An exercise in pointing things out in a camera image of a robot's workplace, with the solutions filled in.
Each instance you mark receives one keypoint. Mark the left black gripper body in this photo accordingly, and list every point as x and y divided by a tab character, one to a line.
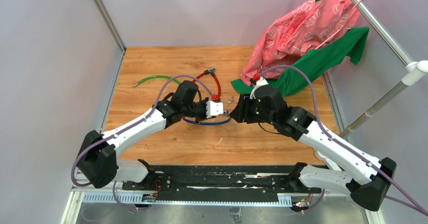
198	110

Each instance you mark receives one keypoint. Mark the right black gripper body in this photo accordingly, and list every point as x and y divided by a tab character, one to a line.
253	112

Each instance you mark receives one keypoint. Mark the silver key with ring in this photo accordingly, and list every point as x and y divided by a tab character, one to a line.
230	100

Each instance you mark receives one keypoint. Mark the blue cable lock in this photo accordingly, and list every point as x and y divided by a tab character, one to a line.
216	121

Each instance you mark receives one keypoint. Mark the red cable lock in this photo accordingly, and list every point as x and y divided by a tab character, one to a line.
210	78

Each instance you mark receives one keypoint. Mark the green cable lock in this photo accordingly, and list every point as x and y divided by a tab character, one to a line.
151	78

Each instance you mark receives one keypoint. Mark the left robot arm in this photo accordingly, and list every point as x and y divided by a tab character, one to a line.
98	158

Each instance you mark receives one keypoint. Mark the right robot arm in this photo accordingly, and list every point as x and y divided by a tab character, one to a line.
366	179

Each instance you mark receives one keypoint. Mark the pink patterned garment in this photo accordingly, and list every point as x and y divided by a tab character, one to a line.
308	25

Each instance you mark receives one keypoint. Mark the green t-shirt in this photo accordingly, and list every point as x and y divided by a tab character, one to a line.
313	64

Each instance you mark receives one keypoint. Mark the pink clothes hanger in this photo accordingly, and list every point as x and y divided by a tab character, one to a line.
353	9

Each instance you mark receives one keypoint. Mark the metal clothes rack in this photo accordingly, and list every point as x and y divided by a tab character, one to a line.
377	97

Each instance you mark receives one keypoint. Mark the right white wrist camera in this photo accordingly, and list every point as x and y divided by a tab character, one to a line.
257	81

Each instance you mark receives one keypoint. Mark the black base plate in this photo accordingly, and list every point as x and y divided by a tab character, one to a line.
221	183

